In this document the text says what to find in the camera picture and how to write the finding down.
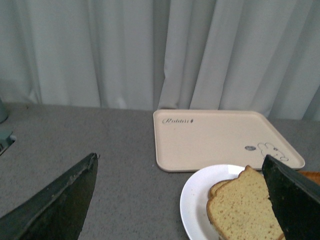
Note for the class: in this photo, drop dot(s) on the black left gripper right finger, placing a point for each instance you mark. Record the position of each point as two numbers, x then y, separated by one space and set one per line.
295 200

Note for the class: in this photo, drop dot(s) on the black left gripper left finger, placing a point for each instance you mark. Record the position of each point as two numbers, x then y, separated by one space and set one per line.
59 210

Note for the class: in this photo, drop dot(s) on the bread slice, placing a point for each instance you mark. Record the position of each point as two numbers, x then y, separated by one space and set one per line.
241 209
216 186

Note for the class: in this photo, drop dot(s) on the white round plate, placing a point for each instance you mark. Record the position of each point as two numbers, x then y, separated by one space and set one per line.
194 197

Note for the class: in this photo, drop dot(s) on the wooden brown tray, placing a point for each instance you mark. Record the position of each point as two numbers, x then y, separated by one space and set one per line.
312 175

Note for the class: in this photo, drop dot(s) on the pink rabbit tray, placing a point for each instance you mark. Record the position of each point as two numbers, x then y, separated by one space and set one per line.
190 140

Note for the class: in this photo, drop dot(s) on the grey curtain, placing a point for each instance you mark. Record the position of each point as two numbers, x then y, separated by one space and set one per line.
258 55

